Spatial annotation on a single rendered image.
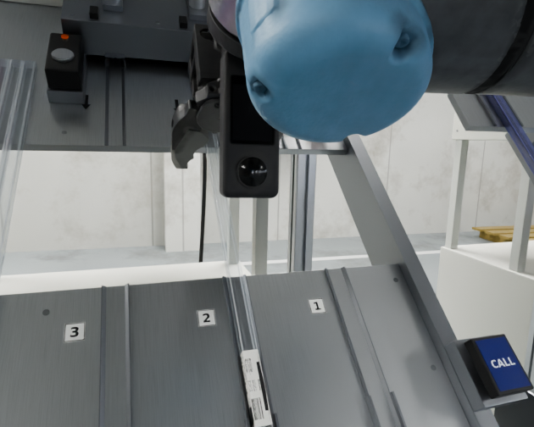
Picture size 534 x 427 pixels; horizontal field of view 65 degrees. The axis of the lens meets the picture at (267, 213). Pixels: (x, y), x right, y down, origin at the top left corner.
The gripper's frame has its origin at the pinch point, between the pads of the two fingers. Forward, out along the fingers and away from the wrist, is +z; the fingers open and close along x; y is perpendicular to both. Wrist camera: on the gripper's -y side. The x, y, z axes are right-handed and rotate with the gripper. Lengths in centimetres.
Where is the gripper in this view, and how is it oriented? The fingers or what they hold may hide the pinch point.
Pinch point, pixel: (216, 168)
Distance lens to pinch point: 48.6
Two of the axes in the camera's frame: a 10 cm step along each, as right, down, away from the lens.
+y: -1.5, -9.2, 3.6
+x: -9.5, 0.3, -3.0
